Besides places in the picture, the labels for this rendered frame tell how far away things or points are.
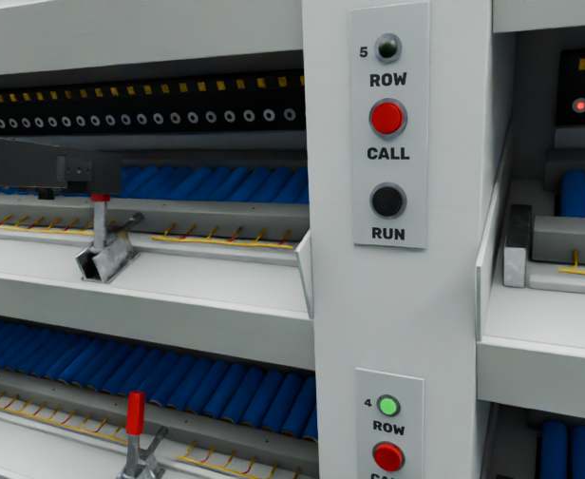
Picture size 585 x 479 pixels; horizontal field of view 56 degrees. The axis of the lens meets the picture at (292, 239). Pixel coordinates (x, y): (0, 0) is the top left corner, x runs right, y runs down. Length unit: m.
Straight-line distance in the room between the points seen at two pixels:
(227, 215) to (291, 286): 0.09
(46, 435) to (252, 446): 0.23
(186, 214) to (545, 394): 0.28
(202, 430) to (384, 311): 0.25
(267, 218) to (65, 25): 0.19
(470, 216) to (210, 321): 0.19
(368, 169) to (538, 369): 0.14
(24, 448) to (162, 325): 0.26
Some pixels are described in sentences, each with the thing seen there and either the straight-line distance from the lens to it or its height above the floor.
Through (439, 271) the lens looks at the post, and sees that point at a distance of 0.31.
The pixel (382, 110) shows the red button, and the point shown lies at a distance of 0.29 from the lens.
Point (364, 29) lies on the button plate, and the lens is 0.30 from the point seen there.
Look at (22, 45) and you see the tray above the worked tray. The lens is 0.45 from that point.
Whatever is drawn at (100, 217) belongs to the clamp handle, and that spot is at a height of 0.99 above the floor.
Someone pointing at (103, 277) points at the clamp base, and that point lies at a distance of 0.43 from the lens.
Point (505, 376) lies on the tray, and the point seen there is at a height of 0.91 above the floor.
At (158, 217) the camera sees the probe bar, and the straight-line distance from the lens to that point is 0.46.
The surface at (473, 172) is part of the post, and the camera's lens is 0.29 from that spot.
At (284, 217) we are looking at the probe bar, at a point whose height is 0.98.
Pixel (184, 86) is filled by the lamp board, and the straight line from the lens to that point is 0.54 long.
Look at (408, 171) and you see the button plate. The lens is 0.30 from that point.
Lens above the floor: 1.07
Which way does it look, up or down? 14 degrees down
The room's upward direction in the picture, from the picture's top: 3 degrees counter-clockwise
